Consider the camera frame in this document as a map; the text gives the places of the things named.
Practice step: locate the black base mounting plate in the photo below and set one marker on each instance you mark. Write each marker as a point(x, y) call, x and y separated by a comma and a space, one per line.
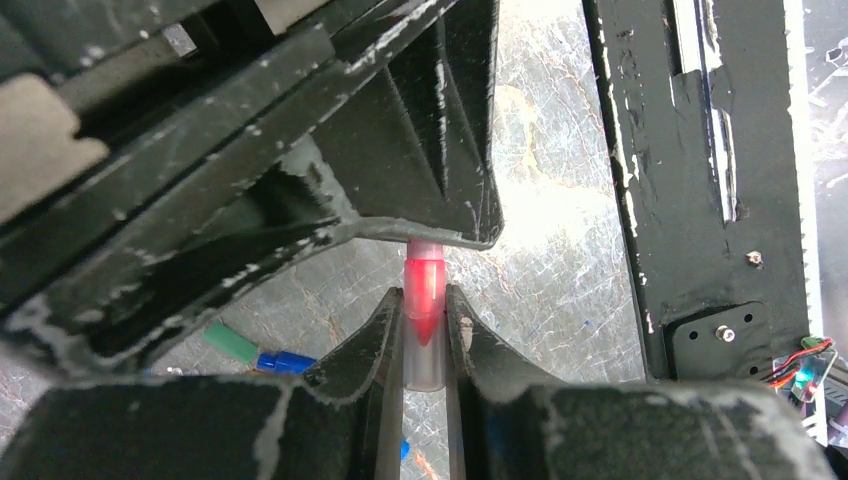
point(705, 113)

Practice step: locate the aluminium frame rail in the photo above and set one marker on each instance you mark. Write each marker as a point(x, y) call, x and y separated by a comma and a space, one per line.
point(817, 52)

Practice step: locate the small blue marker cap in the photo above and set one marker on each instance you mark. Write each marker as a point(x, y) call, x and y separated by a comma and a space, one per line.
point(283, 362)

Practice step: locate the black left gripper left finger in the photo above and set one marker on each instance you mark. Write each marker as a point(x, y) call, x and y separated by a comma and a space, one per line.
point(340, 419)

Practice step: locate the light blue marker cap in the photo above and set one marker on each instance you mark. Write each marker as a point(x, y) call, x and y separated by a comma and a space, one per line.
point(404, 449)

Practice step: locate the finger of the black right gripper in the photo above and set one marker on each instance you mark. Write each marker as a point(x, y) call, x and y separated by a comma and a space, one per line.
point(411, 149)

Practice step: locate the pink pen clear cap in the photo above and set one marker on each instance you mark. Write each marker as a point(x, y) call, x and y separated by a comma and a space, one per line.
point(424, 303)

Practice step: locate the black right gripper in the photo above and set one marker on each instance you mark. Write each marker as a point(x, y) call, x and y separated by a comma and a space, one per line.
point(125, 317)

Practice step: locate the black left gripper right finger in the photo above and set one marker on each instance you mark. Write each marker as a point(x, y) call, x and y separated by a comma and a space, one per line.
point(510, 419)

